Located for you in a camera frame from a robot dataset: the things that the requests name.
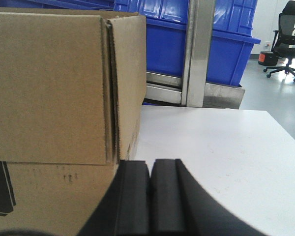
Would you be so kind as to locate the metal shelf front beam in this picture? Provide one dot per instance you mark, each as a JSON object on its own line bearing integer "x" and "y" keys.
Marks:
{"x": 166, "y": 90}

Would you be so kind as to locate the black office chair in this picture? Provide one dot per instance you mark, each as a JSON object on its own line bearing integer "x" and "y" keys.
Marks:
{"x": 284, "y": 40}

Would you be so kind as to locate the black orange device on floor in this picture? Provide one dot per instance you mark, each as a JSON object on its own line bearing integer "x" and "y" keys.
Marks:
{"x": 267, "y": 58}

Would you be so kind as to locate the metal shelf upright post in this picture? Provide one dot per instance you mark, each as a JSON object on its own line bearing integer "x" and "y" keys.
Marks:
{"x": 197, "y": 49}

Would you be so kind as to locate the brown cardboard box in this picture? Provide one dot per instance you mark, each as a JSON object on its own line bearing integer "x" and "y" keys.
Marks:
{"x": 72, "y": 84}

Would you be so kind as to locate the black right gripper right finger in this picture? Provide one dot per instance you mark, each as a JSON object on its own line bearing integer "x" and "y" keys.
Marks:
{"x": 181, "y": 207}

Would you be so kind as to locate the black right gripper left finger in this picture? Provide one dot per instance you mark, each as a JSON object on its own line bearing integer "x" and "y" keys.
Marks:
{"x": 124, "y": 209}

